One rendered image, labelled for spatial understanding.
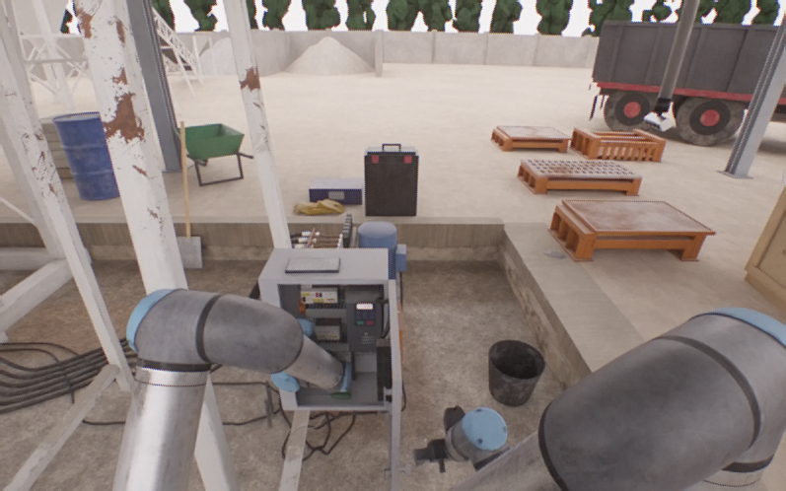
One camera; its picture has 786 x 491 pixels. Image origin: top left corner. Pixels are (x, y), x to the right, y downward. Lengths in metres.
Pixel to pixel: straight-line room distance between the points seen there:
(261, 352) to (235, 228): 3.24
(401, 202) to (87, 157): 3.40
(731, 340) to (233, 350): 0.62
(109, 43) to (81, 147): 4.32
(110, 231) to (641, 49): 8.73
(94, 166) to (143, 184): 4.34
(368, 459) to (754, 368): 1.97
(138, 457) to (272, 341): 0.26
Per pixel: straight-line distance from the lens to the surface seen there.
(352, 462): 2.24
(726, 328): 0.48
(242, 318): 0.66
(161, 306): 0.72
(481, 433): 0.91
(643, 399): 0.39
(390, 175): 3.65
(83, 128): 5.14
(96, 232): 4.57
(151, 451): 0.74
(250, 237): 3.86
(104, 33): 0.90
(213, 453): 1.17
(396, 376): 0.89
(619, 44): 9.02
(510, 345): 2.58
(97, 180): 5.26
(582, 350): 2.52
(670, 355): 0.41
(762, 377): 0.46
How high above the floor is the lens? 1.90
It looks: 28 degrees down
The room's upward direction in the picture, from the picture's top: 1 degrees clockwise
